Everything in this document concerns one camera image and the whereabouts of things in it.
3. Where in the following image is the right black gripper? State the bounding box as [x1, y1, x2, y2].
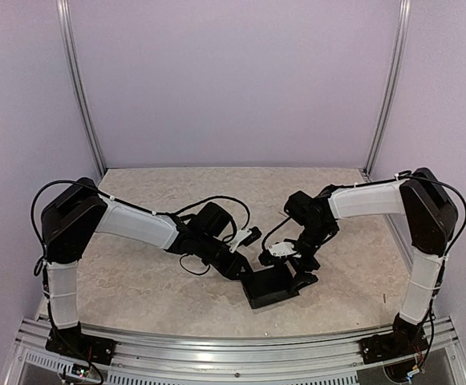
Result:
[285, 222, 334, 294]

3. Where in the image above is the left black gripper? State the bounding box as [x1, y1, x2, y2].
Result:
[197, 235, 256, 282]

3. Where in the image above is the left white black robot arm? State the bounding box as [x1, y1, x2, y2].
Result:
[30, 177, 253, 357]

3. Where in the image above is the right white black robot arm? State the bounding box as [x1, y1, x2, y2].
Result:
[283, 168, 466, 356]

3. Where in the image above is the small circuit board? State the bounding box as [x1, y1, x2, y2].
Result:
[59, 363, 98, 381]

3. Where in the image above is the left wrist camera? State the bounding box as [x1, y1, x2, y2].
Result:
[228, 226, 262, 253]

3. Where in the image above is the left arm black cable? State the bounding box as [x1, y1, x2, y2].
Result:
[176, 194, 252, 232]

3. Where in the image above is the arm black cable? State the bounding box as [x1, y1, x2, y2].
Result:
[176, 194, 252, 232]
[428, 176, 466, 257]

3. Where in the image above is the front aluminium frame rail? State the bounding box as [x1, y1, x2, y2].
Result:
[0, 318, 466, 384]

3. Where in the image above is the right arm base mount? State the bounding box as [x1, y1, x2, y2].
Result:
[359, 314, 428, 364]

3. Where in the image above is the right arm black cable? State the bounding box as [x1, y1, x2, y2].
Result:
[428, 176, 466, 257]

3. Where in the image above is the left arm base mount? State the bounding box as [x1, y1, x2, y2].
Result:
[45, 323, 116, 366]

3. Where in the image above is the right vertical aluminium post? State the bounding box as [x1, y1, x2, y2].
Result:
[363, 0, 412, 178]

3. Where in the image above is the vertical aluminium post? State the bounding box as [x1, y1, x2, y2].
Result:
[55, 0, 107, 176]
[363, 0, 412, 178]

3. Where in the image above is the left vertical aluminium post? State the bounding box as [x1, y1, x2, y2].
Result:
[55, 0, 107, 176]

